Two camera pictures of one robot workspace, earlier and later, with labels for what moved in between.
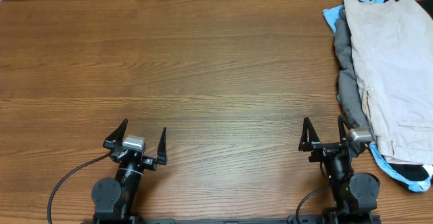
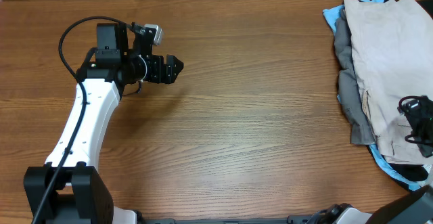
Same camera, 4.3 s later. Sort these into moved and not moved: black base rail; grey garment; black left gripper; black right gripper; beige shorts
Moved: black left gripper; black right gripper
Not moved: beige shorts; grey garment; black base rail
